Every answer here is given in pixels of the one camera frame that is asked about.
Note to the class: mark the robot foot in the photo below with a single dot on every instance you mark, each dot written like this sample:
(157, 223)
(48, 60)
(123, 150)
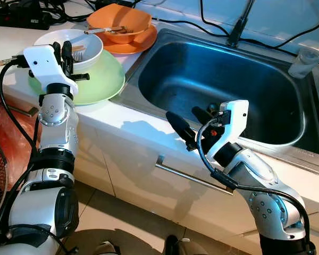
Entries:
(105, 248)
(189, 247)

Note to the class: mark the orange bowl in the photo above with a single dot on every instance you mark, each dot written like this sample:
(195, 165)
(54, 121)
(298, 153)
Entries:
(122, 16)

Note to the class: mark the light green plate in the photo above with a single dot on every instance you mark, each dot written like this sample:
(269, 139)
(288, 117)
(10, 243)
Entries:
(103, 79)

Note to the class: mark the black faucet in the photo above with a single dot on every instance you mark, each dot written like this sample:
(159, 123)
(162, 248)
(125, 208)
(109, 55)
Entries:
(235, 34)

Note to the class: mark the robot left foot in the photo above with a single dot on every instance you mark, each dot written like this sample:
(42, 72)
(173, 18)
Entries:
(105, 248)

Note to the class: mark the white ceramic bowl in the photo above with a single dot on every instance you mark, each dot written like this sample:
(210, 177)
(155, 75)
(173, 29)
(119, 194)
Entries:
(90, 53)

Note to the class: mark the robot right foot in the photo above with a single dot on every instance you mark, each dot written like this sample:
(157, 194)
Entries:
(189, 247)

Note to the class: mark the red plastic bag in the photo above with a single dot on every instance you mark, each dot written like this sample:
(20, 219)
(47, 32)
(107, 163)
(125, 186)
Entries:
(10, 122)

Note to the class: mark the stainless steel sink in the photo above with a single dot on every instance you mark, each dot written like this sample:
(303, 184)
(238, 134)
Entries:
(202, 74)

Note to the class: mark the black power strip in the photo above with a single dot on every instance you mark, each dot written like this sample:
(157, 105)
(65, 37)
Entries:
(21, 20)

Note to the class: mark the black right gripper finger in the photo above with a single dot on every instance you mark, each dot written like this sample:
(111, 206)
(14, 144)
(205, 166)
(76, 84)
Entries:
(202, 115)
(179, 126)

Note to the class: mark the white kitchen cabinet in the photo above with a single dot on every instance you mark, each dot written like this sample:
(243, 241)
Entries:
(122, 154)

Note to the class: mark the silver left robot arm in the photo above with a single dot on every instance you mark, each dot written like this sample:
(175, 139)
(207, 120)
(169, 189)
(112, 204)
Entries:
(56, 133)

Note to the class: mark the orange plate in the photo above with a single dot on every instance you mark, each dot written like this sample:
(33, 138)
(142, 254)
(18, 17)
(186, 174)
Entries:
(143, 43)

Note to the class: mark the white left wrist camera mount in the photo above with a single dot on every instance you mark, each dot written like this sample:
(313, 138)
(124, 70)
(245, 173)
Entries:
(42, 64)

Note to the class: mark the metal fork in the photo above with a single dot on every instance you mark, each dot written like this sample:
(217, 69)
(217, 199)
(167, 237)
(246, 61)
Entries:
(126, 31)

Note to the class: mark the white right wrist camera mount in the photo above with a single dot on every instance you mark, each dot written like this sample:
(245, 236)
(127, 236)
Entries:
(235, 114)

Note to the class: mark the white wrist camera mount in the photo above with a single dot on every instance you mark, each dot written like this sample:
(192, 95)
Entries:
(235, 114)
(42, 64)

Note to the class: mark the clear drinking glass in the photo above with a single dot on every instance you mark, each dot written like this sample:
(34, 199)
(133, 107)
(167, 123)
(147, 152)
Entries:
(302, 66)

